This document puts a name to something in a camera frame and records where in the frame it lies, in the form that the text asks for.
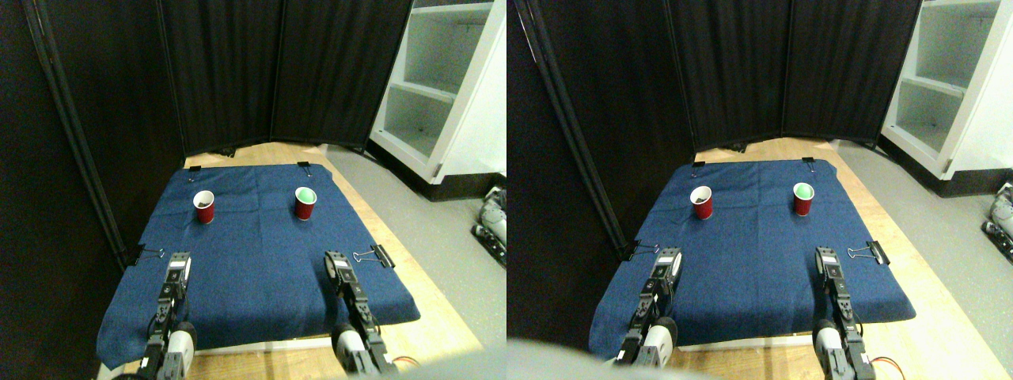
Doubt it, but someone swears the black curtain stand pole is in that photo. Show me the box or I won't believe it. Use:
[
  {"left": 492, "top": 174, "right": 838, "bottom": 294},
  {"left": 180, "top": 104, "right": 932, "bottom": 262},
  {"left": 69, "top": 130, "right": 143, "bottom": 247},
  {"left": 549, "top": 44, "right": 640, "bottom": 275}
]
[
  {"left": 20, "top": 0, "right": 139, "bottom": 270},
  {"left": 510, "top": 0, "right": 638, "bottom": 262}
]

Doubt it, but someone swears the grey and black device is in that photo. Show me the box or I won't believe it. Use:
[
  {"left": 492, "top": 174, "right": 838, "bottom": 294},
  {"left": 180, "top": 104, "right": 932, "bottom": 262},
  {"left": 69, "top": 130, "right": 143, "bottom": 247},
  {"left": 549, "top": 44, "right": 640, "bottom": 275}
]
[
  {"left": 981, "top": 180, "right": 1013, "bottom": 266},
  {"left": 472, "top": 186, "right": 507, "bottom": 268}
]

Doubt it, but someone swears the white shelf unit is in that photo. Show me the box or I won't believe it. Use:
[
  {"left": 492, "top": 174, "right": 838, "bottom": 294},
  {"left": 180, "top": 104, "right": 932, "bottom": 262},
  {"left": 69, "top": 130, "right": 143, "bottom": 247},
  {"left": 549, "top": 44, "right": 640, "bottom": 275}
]
[
  {"left": 878, "top": 0, "right": 1013, "bottom": 199},
  {"left": 366, "top": 0, "right": 507, "bottom": 201}
]

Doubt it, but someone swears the red cup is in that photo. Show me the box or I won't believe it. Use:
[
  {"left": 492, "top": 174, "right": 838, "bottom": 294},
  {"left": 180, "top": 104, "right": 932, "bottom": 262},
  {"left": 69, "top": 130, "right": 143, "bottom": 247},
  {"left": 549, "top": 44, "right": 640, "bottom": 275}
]
[
  {"left": 793, "top": 182, "right": 816, "bottom": 217},
  {"left": 690, "top": 185, "right": 714, "bottom": 220},
  {"left": 294, "top": 186, "right": 318, "bottom": 222},
  {"left": 193, "top": 190, "right": 216, "bottom": 225}
]

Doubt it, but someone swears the dark blue cloth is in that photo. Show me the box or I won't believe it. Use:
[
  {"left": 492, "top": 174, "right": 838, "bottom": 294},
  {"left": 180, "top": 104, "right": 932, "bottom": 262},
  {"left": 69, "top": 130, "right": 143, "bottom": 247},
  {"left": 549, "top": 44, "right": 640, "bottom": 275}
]
[
  {"left": 95, "top": 161, "right": 423, "bottom": 371},
  {"left": 587, "top": 157, "right": 919, "bottom": 361}
]

